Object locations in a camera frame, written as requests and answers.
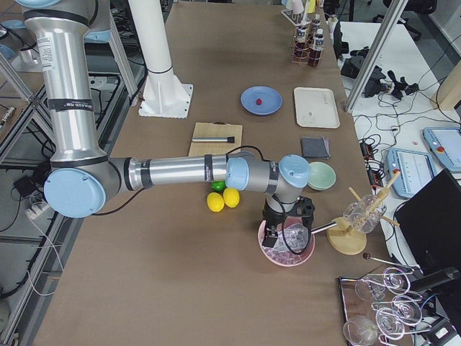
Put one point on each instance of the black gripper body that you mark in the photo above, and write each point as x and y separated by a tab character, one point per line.
274	217

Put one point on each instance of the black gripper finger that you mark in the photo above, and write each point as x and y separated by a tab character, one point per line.
270	238

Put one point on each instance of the blue plate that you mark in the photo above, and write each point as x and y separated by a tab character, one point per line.
271	100

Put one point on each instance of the pile of clear ice cubes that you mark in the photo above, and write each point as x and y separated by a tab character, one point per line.
291	245

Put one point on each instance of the pink bowl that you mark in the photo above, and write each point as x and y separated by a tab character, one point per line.
288	261

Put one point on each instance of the green bowl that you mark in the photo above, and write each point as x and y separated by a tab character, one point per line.
322	176

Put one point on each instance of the wooden cup stand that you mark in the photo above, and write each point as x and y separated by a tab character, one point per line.
347	240

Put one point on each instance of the yellow lemon upper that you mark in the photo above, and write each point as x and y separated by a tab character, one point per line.
231	197

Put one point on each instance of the yellow lemon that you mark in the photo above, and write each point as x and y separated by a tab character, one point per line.
215	202
231	197

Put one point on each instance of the glass mug on stand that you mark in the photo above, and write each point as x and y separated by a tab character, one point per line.
365	214

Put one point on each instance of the grey folded cloth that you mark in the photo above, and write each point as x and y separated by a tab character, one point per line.
315	148

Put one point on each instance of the yellow lemon lower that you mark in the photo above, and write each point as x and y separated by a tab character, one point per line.
215	202

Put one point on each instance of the green lime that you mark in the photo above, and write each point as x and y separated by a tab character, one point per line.
218	186

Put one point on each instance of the cream rabbit tray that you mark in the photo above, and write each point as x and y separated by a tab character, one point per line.
315	108

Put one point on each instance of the steel muddler black tip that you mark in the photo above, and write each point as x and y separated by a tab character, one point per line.
215	139

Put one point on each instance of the wooden cutting board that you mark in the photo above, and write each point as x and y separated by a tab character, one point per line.
220	130

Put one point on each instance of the blue teach pendant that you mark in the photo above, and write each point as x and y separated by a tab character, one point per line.
444	143
416	169

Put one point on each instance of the black monitor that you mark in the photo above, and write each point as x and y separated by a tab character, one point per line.
430	223

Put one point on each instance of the dark tea bottle front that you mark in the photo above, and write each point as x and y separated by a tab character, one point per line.
316	48

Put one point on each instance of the dark tea bottle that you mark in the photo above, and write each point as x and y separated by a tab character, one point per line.
300	47
315	24
316	48

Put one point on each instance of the dark tea bottle left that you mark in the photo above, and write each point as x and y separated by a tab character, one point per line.
300	47

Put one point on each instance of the dark tea bottle right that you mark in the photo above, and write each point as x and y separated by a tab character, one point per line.
315	24

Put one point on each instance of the wire wine glass rack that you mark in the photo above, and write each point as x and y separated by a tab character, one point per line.
380	308

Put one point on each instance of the copper wire bottle rack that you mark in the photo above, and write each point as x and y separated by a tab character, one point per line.
308	42

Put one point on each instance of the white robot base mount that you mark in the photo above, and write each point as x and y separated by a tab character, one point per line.
164	95

